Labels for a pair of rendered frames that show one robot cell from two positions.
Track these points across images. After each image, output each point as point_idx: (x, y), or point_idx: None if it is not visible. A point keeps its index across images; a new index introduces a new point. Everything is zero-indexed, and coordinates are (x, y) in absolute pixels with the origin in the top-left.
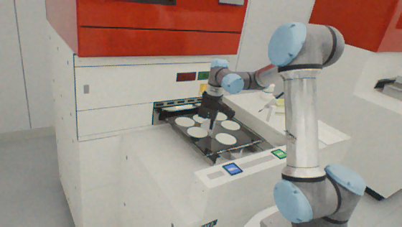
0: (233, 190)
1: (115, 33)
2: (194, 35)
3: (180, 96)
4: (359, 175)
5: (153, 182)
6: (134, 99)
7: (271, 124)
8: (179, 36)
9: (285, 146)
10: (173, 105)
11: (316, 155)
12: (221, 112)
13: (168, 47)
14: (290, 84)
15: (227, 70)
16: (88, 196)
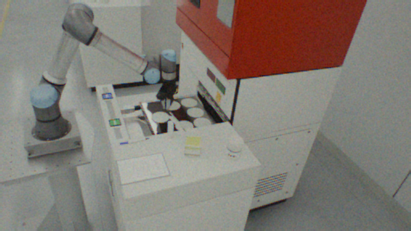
0: (99, 103)
1: (182, 16)
2: (205, 38)
3: (208, 89)
4: (38, 96)
5: None
6: (193, 68)
7: (163, 135)
8: (200, 34)
9: (125, 131)
10: (204, 93)
11: (49, 66)
12: None
13: (196, 39)
14: None
15: (155, 54)
16: None
